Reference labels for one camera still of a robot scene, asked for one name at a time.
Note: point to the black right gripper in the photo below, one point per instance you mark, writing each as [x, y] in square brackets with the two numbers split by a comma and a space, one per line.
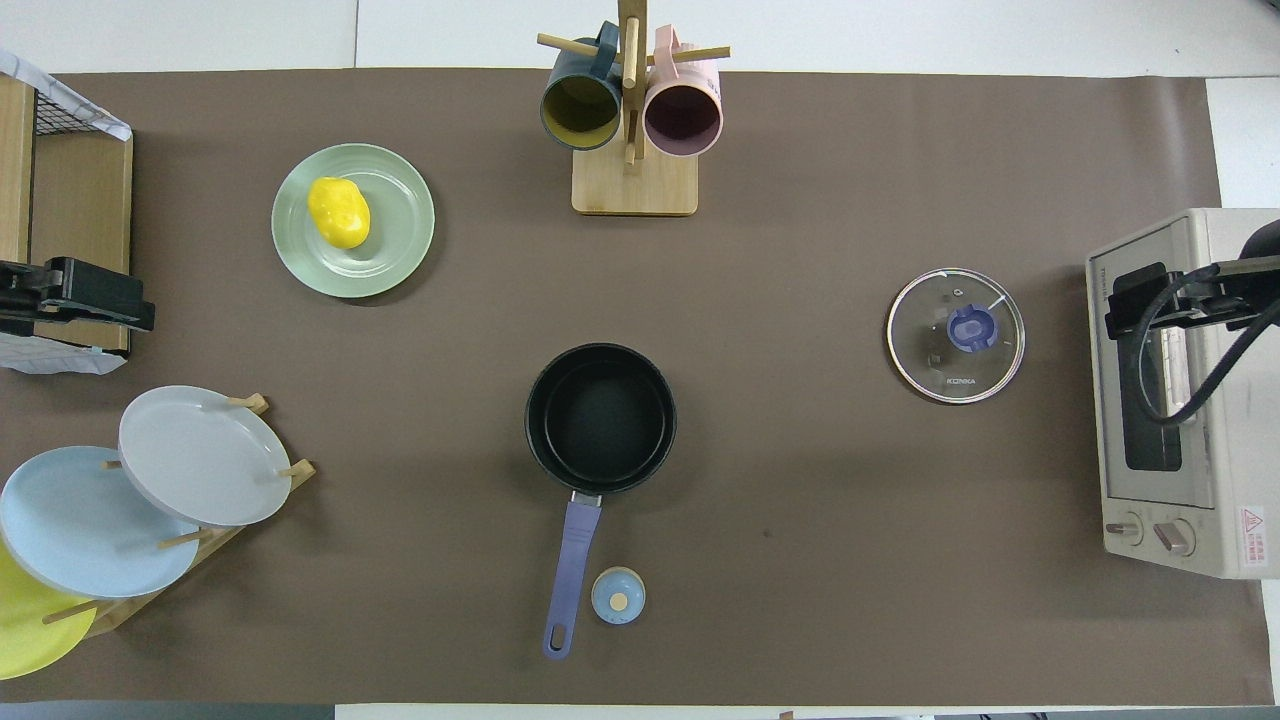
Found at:
[1225, 300]

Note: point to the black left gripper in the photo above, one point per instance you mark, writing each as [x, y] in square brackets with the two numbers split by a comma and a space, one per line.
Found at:
[20, 305]

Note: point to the glass lid with blue knob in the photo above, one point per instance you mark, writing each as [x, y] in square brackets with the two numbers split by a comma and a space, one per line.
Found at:
[970, 328]

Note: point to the grey plate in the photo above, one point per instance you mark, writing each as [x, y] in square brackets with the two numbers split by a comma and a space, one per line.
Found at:
[200, 455]

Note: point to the light blue plate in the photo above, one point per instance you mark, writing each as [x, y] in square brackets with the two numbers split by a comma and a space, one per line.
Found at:
[80, 525]

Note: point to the green plate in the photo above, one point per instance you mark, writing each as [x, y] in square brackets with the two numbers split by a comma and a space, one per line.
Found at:
[400, 240]

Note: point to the wooden plate rack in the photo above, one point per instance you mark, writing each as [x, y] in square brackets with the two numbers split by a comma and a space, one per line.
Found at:
[115, 612]

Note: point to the yellow plate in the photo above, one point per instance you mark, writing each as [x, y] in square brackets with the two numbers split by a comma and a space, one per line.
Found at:
[25, 630]

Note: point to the white translucent plastic sheet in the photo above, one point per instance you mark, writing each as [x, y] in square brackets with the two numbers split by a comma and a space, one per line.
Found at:
[50, 358]

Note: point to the beige toaster oven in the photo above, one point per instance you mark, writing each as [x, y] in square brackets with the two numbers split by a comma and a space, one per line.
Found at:
[1235, 450]

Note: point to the brown table mat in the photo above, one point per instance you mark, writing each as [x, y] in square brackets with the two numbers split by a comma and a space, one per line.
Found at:
[800, 500]

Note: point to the pink mug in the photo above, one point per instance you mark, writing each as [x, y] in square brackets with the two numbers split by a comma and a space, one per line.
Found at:
[683, 118]

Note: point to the wooden mug tree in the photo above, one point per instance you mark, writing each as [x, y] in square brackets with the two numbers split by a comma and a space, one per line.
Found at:
[635, 190]

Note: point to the dark blue mug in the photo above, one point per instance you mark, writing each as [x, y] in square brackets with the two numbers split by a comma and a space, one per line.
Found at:
[580, 105]

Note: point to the small blue knob lid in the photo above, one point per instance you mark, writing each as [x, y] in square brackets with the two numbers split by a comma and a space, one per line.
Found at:
[618, 596]

